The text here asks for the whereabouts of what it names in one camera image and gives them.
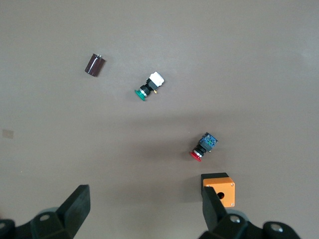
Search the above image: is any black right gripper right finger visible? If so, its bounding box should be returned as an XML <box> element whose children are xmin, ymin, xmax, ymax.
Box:
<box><xmin>198</xmin><ymin>186</ymin><xmax>302</xmax><ymax>239</ymax></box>

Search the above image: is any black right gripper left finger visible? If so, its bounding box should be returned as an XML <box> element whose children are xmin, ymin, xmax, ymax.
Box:
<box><xmin>0</xmin><ymin>184</ymin><xmax>91</xmax><ymax>239</ymax></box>

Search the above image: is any brown square tape patch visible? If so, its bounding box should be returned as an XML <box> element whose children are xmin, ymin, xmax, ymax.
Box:
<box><xmin>1</xmin><ymin>128</ymin><xmax>15</xmax><ymax>139</ymax></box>

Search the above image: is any dark maroon cylindrical capacitor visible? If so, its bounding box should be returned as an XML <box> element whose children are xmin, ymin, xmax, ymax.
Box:
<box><xmin>84</xmin><ymin>53</ymin><xmax>107</xmax><ymax>78</ymax></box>

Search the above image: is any orange button enclosure box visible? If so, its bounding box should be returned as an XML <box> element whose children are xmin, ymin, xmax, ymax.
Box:
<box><xmin>200</xmin><ymin>172</ymin><xmax>236</xmax><ymax>208</ymax></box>

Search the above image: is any red push button switch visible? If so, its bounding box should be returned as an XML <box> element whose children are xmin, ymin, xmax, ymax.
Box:
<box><xmin>189</xmin><ymin>131</ymin><xmax>219</xmax><ymax>162</ymax></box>

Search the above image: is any green push button switch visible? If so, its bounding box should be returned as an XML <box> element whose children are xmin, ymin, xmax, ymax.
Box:
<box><xmin>134</xmin><ymin>71</ymin><xmax>165</xmax><ymax>102</ymax></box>

